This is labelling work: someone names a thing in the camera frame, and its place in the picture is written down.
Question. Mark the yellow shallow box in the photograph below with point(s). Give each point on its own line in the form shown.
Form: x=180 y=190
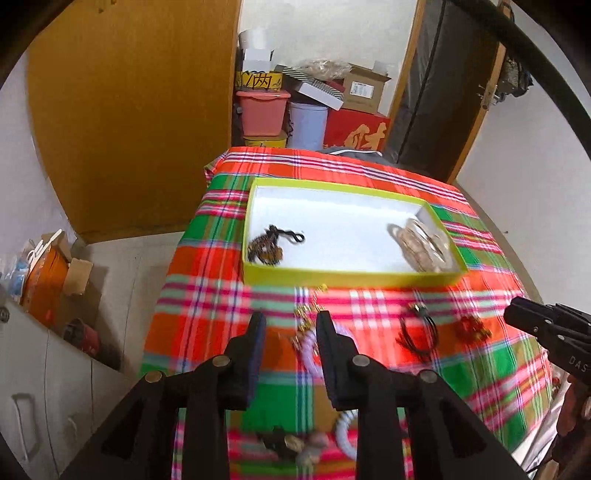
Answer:
x=302 y=233

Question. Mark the plaid red green tablecloth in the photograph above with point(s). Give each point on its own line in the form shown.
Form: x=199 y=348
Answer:
x=502 y=374

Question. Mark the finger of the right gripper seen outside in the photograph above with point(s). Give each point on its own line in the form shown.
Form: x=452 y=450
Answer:
x=530 y=317

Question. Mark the lavender plastic bucket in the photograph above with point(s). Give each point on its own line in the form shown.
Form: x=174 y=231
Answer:
x=307 y=126

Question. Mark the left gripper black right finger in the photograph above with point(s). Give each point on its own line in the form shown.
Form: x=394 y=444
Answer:
x=345 y=386

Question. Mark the white striped flat box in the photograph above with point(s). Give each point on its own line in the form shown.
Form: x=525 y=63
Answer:
x=306 y=85

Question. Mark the dark door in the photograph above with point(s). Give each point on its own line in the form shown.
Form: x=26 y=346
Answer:
x=450 y=64

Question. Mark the yellow tin lower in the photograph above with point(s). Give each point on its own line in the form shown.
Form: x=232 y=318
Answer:
x=278 y=141

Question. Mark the translucent large hair claw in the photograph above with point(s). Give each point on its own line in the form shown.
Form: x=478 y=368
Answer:
x=425 y=250

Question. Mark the clear plastic bag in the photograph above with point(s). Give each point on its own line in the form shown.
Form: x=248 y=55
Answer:
x=325 y=69

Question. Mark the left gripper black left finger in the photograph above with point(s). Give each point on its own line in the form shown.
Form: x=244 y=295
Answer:
x=245 y=354

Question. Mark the brown cardboard box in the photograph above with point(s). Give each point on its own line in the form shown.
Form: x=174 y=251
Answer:
x=363 y=89

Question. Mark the grey cabinet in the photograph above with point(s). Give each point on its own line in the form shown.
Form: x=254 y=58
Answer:
x=53 y=396

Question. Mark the pink plastic bin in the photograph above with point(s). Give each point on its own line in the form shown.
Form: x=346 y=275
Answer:
x=262 y=112

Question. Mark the wooden wardrobe door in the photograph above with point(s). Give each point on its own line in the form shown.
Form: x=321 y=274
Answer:
x=129 y=101

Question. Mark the yellow black printed tin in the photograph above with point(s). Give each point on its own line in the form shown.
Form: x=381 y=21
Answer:
x=252 y=80

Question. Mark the orange container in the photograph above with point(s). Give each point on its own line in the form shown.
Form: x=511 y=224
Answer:
x=44 y=286

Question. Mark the red gift box gold character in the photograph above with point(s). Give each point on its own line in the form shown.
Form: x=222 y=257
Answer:
x=356 y=130

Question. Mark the white small carton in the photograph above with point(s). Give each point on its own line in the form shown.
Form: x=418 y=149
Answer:
x=256 y=60

